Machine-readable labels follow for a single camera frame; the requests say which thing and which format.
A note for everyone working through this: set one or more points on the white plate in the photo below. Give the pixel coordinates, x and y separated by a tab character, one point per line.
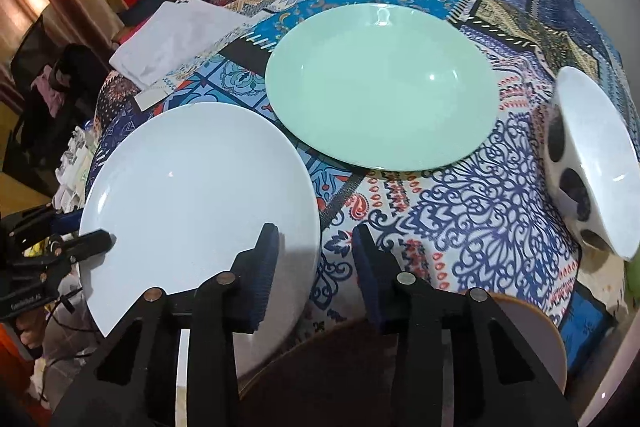
190	187

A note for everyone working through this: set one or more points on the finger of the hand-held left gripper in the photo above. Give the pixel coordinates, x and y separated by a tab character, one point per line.
47	219
85	244

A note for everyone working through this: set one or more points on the white cloth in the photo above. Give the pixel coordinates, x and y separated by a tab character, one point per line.
175	42

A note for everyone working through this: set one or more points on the black chair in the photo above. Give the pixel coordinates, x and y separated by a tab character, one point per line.
75	67

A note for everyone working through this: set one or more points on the brown plate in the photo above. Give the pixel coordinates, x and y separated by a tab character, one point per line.
525	327

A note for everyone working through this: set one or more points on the person's left forearm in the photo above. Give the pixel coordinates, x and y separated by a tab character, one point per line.
15	362

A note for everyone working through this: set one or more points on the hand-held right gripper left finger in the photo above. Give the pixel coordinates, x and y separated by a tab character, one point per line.
265	279

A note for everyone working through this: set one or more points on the green plate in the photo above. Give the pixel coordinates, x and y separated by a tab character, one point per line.
380	87

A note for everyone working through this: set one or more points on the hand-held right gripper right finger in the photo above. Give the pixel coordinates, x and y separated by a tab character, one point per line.
370	282

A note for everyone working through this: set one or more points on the patterned cloth pile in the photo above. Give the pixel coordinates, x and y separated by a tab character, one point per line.
75	167

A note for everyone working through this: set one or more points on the large white bowl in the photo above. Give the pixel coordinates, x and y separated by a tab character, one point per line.
595	142

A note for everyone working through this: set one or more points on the patchwork printed blanket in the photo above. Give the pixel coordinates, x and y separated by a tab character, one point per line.
475	217

